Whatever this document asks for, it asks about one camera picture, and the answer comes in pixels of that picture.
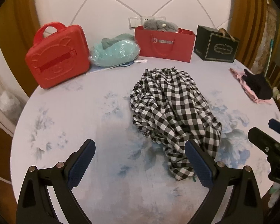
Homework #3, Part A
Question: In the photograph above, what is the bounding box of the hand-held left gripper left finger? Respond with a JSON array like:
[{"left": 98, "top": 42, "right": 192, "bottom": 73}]
[{"left": 16, "top": 139, "right": 96, "bottom": 224}]

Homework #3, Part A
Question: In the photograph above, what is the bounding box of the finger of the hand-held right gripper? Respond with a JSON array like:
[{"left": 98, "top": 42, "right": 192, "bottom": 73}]
[
  {"left": 268, "top": 119, "right": 280, "bottom": 138},
  {"left": 248, "top": 127, "right": 280, "bottom": 159}
]

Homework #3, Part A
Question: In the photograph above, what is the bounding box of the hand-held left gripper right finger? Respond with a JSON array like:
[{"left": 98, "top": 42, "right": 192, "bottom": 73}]
[{"left": 185, "top": 139, "right": 264, "bottom": 224}]

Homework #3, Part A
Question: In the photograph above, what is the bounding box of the black white checkered garment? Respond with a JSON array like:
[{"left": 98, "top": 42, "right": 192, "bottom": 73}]
[{"left": 129, "top": 68, "right": 223, "bottom": 182}]

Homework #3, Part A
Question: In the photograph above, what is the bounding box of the black cloth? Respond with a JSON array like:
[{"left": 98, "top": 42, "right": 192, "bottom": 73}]
[{"left": 244, "top": 69, "right": 273, "bottom": 100}]

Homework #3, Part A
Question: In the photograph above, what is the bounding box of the pink cloth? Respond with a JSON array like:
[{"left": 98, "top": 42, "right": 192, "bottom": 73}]
[{"left": 229, "top": 68, "right": 272, "bottom": 105}]

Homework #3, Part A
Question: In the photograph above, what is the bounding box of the black gift bag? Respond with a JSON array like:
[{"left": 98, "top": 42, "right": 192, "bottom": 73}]
[{"left": 193, "top": 25, "right": 240, "bottom": 63}]

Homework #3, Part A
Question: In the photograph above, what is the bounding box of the red plastic suitcase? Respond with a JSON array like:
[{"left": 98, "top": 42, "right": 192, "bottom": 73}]
[{"left": 25, "top": 22, "right": 90, "bottom": 89}]

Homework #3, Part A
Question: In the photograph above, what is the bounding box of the teal plastic bag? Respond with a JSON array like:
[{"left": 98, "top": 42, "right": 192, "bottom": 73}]
[{"left": 89, "top": 33, "right": 140, "bottom": 67}]

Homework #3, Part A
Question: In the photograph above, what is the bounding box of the red box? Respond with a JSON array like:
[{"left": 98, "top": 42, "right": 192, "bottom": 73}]
[{"left": 134, "top": 26, "right": 196, "bottom": 63}]

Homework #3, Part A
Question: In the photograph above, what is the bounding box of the grey plush toy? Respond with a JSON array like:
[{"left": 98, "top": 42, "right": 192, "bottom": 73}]
[{"left": 143, "top": 19, "right": 179, "bottom": 32}]

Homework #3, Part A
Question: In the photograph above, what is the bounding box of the white wall switch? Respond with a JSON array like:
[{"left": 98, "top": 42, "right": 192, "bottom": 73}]
[{"left": 128, "top": 17, "right": 142, "bottom": 29}]

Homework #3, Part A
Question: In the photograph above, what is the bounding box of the white wall socket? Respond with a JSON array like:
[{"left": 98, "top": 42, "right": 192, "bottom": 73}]
[{"left": 141, "top": 16, "right": 166, "bottom": 26}]

